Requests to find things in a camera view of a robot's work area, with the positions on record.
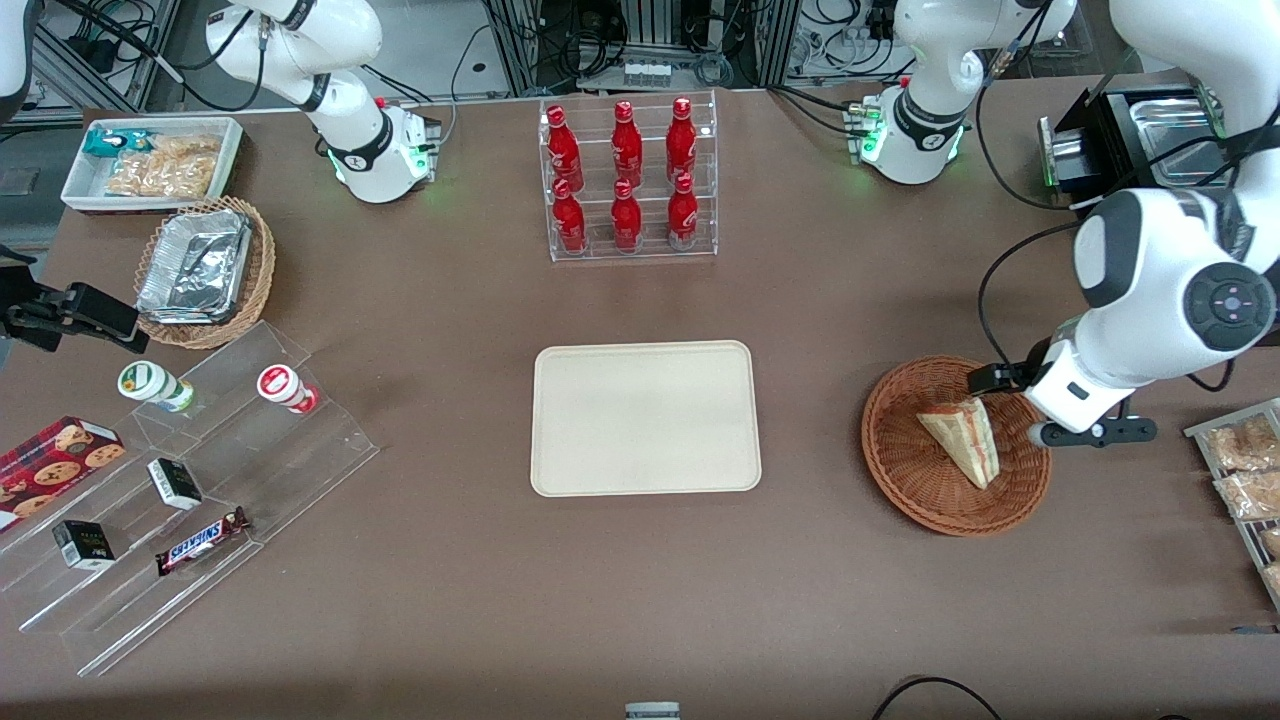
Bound teal snack packet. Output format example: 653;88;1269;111
83;129;153;158

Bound clear acrylic bottle rack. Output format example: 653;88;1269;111
539;89;719;264

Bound black floor cable loop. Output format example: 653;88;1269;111
871;677;1004;720

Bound red lidded yogurt cup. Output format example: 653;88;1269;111
256;364;320;415

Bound clear acrylic stepped shelf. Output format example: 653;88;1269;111
0;319;382;678

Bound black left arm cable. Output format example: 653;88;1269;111
967;221;1087;397

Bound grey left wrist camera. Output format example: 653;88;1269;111
1029;417;1159;449

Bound stacked aluminium foil trays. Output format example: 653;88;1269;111
136;207;252;325

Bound round brown wicker basket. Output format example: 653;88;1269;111
861;355;1053;538

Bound aluminium frame equipment rack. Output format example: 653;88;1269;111
480;0;803;93

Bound silver metal food pan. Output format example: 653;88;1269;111
1128;97;1229;188

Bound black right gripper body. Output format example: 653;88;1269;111
0;268;73;353

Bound oval light wicker basket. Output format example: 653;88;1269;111
132;195;277;350

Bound red chocolate chip cookie box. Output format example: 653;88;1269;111
0;416;127;532

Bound small black carton box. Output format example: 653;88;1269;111
147;457;204;512
51;519;117;572

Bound red cola bottle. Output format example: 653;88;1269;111
611;100;645;188
610;178;644;252
666;97;699;185
546;105;585;193
551;178;589;254
666;173;700;250

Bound Snickers chocolate bar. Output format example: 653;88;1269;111
154;506;252;577

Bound clear bags of crackers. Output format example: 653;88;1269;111
104;134;223;199

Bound black food warmer cabinet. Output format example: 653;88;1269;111
1038;80;1280;213

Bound grey snack display tray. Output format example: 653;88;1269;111
1184;397;1280;612

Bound cream rectangular serving tray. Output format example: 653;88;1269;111
530;340;763;498

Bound white rectangular snack bin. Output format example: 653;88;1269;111
61;116;245;215

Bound green lidded yogurt cup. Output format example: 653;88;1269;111
117;360;197;413

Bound triangular sandwich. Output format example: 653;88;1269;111
917;396;1001;491

